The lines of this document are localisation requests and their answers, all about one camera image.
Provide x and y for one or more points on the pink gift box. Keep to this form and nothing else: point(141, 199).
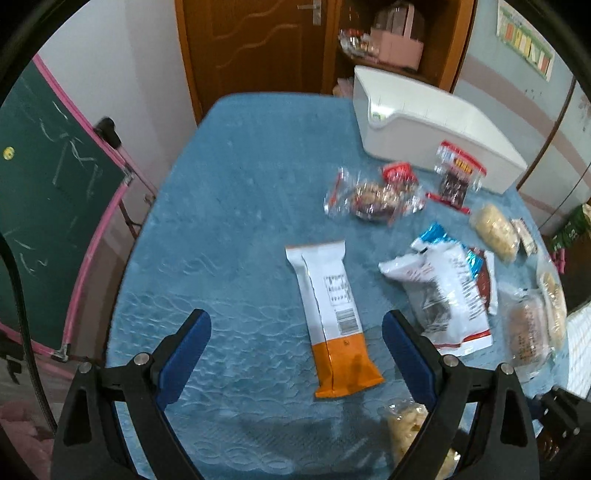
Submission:
point(397, 46)

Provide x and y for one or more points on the small white red snack packet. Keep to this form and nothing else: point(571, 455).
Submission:
point(525, 237)

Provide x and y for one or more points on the orange and white snack bar packet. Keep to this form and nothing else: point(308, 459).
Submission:
point(330, 295)

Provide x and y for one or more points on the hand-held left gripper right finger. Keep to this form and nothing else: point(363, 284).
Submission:
point(411, 360)

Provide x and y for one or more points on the white snack packet with red edge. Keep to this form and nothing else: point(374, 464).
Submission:
point(443, 300)

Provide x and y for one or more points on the clear candy bags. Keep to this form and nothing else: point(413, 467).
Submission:
point(355, 41)

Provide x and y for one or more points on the clear pale bun packet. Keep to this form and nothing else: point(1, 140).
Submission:
point(554, 295)

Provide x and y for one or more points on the blue textured tablecloth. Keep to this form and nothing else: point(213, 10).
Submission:
point(231, 207)

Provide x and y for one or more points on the white patterned bedding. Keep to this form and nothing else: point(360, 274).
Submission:
point(579, 350)

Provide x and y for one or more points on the green chalkboard with pink frame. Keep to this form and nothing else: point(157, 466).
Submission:
point(46, 184)

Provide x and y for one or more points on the pale wardrobe with pink stripes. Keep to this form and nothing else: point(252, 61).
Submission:
point(508, 101)

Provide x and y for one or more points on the clear brown bread packet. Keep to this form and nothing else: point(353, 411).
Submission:
point(526, 332)

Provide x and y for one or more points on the clear nut snack packet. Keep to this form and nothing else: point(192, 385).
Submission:
point(369, 198)

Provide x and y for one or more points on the clear puffed snack bag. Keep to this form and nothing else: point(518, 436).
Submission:
point(404, 429)

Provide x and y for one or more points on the brown wooden shelf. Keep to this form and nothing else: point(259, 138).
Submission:
point(443, 55)

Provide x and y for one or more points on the pink plastic toy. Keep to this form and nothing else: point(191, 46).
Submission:
point(559, 261)

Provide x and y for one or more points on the white plastic storage bin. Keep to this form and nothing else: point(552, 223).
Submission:
point(415, 134)

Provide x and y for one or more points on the pink cloth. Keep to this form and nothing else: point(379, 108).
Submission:
point(18, 434)

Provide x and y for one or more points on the green printed bag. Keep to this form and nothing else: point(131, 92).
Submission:
point(575, 228)

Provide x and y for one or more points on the clear puffed rice cake packet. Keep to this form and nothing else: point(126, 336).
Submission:
point(494, 230)

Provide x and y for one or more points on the colourful wall poster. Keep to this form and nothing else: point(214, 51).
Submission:
point(526, 41)

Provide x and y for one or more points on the red label dried date packet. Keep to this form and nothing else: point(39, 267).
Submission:
point(455, 182)

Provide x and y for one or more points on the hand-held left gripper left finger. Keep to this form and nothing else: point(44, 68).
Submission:
point(184, 360)

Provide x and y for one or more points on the blue foil brown snack packet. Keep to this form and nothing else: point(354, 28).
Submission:
point(484, 281)

